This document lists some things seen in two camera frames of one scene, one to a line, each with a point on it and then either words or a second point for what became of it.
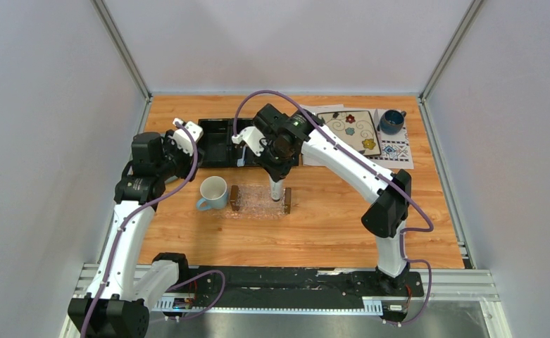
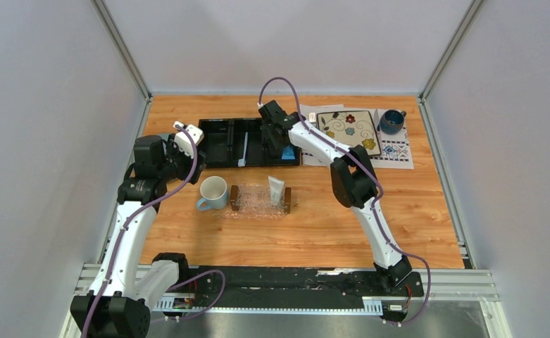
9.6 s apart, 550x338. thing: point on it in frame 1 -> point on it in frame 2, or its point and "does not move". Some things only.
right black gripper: [278, 172] -> [275, 143]
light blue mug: [213, 191] does not move
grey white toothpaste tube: [277, 189] does not move
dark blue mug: [391, 121] does not move
